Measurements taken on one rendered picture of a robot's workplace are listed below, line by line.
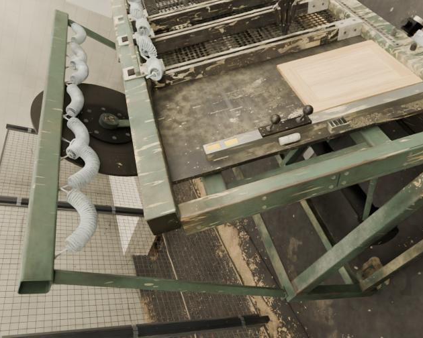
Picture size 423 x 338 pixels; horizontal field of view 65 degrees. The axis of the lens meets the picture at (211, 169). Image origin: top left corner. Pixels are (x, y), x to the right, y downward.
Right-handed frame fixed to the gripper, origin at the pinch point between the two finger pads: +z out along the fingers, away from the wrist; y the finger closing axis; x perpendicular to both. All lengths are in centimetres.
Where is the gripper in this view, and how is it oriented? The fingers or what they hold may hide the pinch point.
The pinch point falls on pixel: (285, 31)
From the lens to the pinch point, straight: 180.8
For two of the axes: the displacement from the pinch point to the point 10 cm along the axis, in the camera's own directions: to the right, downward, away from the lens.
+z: 1.3, 6.4, 7.6
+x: 2.6, 7.1, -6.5
